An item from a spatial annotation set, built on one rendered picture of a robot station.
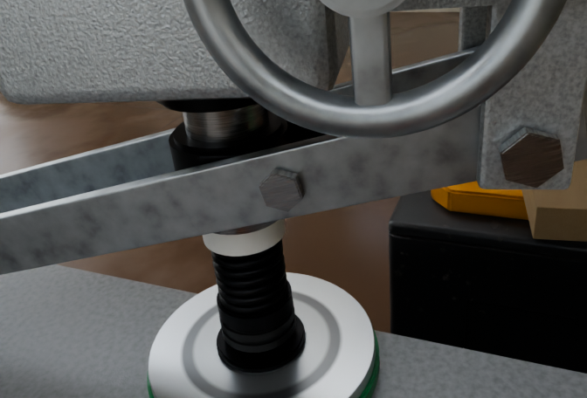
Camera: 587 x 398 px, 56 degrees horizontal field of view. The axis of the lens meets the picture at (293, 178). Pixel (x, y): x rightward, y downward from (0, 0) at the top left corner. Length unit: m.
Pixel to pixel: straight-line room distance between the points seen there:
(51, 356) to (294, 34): 0.46
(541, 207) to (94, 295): 0.57
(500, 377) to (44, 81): 0.44
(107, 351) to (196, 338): 0.11
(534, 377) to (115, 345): 0.41
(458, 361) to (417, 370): 0.04
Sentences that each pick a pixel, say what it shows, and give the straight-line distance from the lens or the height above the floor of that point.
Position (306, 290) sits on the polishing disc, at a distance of 0.59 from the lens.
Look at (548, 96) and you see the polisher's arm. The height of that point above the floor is 1.11.
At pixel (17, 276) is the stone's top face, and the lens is 0.80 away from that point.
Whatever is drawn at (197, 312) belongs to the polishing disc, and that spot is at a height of 0.85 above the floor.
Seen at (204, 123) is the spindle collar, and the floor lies 1.08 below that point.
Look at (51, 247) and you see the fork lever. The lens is 0.47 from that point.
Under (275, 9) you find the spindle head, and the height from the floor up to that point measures 1.17.
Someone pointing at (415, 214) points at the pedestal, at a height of 0.74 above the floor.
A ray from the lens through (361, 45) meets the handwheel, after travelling 0.22.
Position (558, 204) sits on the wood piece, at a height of 0.83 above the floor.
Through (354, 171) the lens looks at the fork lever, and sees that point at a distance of 0.35.
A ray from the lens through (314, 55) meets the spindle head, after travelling 0.28.
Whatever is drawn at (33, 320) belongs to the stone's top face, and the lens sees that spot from 0.70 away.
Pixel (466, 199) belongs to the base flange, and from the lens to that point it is 0.91.
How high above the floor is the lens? 1.21
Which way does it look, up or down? 27 degrees down
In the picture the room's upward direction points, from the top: 6 degrees counter-clockwise
